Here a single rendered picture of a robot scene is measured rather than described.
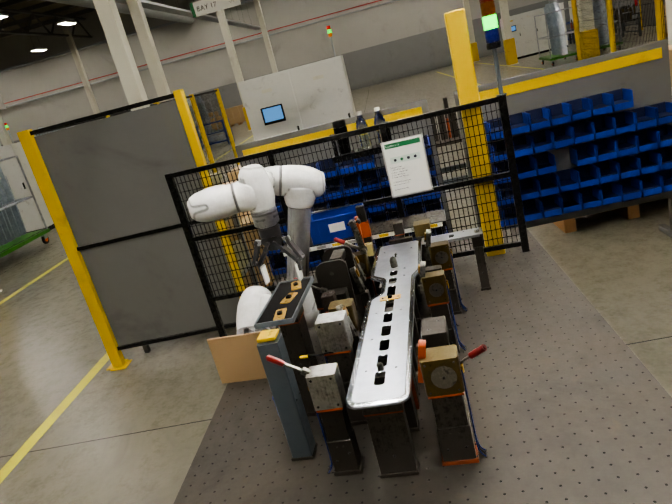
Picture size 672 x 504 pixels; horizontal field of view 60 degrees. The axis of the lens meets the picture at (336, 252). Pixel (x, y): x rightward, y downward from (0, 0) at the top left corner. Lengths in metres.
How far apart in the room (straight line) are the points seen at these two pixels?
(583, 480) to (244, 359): 1.45
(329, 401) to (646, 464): 0.88
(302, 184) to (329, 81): 6.56
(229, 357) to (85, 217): 2.51
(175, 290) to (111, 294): 0.53
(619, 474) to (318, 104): 7.79
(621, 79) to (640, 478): 3.43
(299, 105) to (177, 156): 4.80
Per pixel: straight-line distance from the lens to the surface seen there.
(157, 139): 4.49
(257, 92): 9.15
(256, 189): 1.94
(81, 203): 4.84
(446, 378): 1.71
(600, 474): 1.83
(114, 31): 6.69
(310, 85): 9.02
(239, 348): 2.58
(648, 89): 4.86
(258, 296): 2.68
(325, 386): 1.76
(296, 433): 2.01
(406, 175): 3.17
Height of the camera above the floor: 1.90
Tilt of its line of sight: 17 degrees down
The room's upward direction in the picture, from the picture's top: 15 degrees counter-clockwise
